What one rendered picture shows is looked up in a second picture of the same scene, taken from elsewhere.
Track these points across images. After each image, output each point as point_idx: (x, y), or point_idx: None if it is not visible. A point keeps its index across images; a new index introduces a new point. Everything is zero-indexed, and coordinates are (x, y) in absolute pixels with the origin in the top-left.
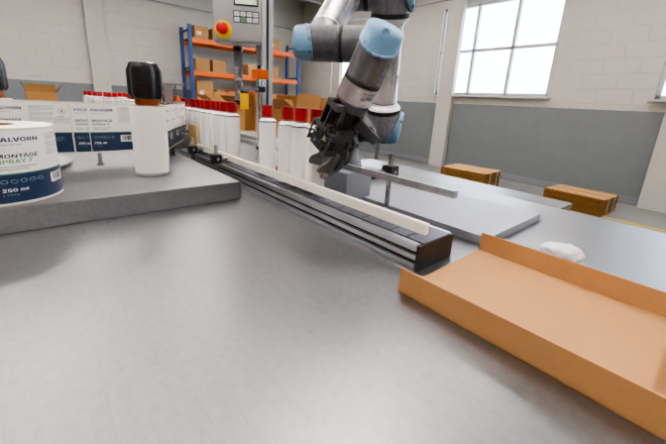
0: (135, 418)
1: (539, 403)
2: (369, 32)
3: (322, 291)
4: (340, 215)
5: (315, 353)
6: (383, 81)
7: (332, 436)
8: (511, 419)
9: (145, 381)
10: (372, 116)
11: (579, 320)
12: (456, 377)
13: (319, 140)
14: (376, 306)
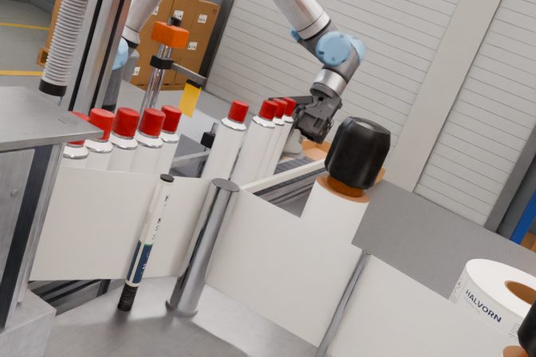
0: (470, 255)
1: (387, 190)
2: (364, 54)
3: (376, 215)
4: (307, 182)
5: (412, 222)
6: (158, 5)
7: (435, 224)
8: (398, 197)
9: (462, 256)
10: (131, 49)
11: None
12: (392, 199)
13: (323, 132)
14: (372, 204)
